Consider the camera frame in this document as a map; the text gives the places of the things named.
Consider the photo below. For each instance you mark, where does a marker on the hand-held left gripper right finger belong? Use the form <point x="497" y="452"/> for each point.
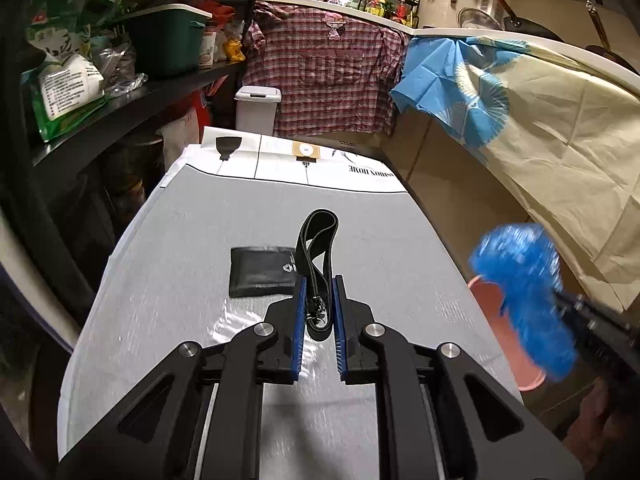
<point x="340" y="330"/>

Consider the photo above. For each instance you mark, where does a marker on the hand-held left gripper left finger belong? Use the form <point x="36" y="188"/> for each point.
<point x="299" y="330"/>

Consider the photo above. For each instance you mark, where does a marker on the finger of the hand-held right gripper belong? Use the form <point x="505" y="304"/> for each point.
<point x="582" y="317"/>

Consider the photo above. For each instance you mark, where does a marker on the pink plastic bin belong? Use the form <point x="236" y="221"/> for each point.
<point x="487" y="305"/>

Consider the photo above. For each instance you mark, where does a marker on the person's right hand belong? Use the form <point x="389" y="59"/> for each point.
<point x="600" y="425"/>

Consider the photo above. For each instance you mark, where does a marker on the black wallet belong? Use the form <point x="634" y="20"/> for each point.
<point x="260" y="272"/>

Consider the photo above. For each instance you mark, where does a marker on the blue and cream printed cloth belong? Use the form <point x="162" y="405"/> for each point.
<point x="550" y="135"/>

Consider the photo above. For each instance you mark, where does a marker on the small white lidded bin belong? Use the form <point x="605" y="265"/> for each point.
<point x="257" y="110"/>

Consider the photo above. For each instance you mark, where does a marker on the red plaid shirt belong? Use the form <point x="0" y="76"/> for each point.
<point x="325" y="70"/>

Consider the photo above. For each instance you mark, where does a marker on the black shelf rack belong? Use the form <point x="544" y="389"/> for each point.
<point x="150" y="95"/>

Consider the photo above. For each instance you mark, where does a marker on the yellow packet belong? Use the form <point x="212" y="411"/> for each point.
<point x="233" y="49"/>

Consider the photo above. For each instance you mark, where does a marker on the black frying pan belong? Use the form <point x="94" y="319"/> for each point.
<point x="527" y="27"/>

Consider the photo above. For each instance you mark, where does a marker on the labelled jar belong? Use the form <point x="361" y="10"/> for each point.
<point x="207" y="47"/>

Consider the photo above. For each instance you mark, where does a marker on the clear plastic bags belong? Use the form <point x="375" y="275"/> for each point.
<point x="120" y="72"/>

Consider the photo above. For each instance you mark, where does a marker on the green storage box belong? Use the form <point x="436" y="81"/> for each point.
<point x="165" y="45"/>

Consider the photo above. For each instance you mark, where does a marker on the black spice rack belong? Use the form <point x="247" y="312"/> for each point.
<point x="390" y="5"/>

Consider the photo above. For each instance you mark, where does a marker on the red bag on shelf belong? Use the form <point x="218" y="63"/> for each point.
<point x="217" y="10"/>

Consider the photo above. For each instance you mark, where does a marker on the green and white packet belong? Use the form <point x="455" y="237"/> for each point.
<point x="65" y="20"/>
<point x="60" y="100"/>

